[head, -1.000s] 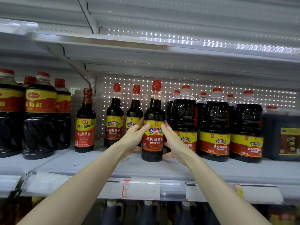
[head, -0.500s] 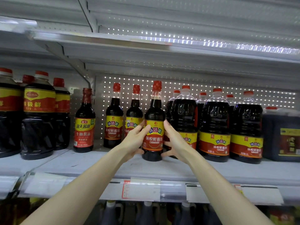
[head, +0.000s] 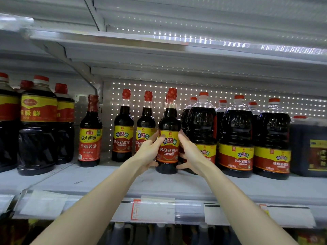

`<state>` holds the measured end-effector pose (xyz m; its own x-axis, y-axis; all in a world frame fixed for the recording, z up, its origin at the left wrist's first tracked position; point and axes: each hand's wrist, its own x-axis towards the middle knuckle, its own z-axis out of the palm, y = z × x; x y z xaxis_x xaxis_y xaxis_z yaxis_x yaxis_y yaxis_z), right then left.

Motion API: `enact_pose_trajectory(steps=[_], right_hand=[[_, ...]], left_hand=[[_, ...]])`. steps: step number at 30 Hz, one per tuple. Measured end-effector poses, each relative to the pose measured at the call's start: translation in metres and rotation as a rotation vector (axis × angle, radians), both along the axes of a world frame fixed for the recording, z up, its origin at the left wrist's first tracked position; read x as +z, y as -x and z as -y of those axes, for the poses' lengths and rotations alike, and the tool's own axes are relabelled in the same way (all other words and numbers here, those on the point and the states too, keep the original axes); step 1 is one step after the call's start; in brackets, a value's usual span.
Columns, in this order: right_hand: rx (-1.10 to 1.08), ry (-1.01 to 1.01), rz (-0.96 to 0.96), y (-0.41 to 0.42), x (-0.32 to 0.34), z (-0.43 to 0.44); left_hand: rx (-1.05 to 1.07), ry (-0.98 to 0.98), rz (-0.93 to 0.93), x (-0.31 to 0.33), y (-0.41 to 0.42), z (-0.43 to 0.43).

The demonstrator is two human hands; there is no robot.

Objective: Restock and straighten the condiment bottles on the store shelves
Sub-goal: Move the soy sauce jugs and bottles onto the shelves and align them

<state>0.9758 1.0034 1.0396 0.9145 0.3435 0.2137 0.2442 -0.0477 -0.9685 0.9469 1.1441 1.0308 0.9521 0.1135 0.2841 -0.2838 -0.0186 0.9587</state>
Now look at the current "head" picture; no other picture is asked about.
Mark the person's left hand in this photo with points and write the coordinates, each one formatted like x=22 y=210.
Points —
x=145 y=158

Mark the person's right hand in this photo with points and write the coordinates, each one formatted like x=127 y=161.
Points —
x=194 y=160

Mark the slim soy sauce bottle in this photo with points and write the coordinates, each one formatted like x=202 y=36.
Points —
x=168 y=120

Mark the white metal store shelving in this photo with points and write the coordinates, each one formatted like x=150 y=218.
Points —
x=102 y=181

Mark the person's right forearm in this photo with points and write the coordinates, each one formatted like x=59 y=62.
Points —
x=245 y=214

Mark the person's left forearm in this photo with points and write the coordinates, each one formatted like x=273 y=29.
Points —
x=87 y=214

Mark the row of dark red-capped bottles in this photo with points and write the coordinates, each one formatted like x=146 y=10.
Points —
x=235 y=140

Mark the red label dark sauce bottle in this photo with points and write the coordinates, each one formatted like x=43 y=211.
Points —
x=65 y=135
x=25 y=85

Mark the black jug brown gold label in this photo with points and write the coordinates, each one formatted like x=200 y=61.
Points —
x=306 y=150

